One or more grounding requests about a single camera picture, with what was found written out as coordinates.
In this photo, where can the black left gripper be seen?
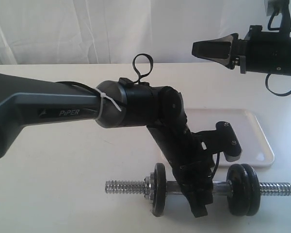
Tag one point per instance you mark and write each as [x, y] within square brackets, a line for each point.
[191, 161]

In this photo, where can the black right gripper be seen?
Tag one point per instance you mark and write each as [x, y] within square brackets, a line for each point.
[254, 53]

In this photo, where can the black weight plate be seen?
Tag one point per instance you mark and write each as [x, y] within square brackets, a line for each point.
[255, 193]
[160, 186]

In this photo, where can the chrome threaded dumbbell bar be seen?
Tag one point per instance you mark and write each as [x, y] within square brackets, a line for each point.
[219, 188]

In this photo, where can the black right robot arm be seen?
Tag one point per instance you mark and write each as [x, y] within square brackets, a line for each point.
[282, 53]

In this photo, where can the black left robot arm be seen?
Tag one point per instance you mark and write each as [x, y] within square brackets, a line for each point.
[25, 102]

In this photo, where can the black washer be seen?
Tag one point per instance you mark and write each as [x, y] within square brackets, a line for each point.
[238, 203]

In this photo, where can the white rectangular plastic tray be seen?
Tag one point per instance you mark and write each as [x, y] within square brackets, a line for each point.
[256, 150]

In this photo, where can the white zip tie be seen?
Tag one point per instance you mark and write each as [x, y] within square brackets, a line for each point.
[103, 97]

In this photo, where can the white backdrop curtain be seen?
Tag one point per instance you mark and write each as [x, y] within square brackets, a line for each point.
[114, 31]

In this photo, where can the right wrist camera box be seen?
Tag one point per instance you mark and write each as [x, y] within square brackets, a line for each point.
[275, 6]

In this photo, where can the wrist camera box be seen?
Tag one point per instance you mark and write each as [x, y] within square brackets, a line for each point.
[228, 141]
[275, 6]

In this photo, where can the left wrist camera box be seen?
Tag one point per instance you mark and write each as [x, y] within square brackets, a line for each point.
[228, 141]

